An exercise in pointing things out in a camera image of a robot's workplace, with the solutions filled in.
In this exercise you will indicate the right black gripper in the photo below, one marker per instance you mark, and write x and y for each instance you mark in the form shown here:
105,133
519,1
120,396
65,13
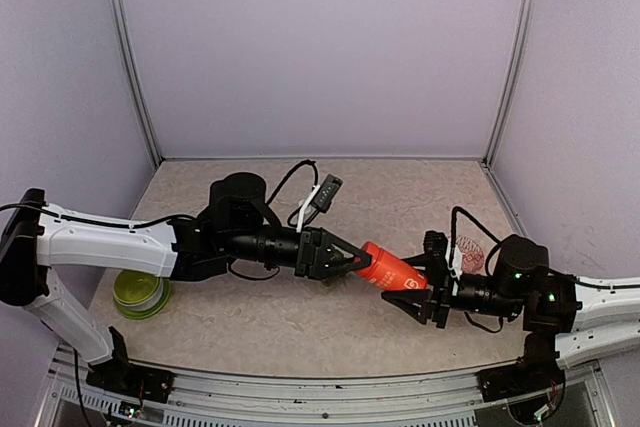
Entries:
437,300

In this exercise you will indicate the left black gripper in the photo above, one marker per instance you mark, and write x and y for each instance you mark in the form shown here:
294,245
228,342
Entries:
320,268

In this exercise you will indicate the red pill bottle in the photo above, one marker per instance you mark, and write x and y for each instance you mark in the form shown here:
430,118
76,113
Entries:
389,273

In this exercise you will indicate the green weekly pill organizer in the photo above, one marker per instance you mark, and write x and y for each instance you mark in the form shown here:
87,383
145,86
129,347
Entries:
334,260

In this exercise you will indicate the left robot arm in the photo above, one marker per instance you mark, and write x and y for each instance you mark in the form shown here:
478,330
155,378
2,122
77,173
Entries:
237,224

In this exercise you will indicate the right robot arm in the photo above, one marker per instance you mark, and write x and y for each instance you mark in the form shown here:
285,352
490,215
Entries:
568,320

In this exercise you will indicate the red patterned oval tin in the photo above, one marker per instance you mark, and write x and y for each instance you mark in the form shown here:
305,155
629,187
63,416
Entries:
469,256

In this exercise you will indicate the green plate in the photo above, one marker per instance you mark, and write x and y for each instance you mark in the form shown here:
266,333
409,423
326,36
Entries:
151,312

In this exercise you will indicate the green bowl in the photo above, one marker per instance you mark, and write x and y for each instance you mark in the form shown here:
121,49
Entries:
136,291

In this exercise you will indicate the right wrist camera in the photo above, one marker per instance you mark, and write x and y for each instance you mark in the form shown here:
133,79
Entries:
443,263

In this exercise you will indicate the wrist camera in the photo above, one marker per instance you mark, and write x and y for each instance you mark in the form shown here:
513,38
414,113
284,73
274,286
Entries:
443,263
317,202

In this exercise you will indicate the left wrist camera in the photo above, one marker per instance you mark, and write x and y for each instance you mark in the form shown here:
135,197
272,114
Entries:
317,202

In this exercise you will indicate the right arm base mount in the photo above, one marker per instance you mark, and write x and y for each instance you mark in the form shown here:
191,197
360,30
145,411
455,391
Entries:
518,379

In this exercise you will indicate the front aluminium rail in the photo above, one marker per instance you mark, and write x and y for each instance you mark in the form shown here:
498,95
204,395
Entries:
200,398

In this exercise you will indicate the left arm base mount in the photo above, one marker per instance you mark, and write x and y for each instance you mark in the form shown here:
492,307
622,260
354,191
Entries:
133,380

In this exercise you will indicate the right aluminium frame post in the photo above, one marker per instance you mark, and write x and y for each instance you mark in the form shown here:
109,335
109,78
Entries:
516,59

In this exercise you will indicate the aluminium frame post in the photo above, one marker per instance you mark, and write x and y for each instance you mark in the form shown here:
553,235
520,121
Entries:
516,59
127,54

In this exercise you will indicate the left aluminium frame post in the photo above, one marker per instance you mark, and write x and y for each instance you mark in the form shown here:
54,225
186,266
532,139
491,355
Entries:
127,54

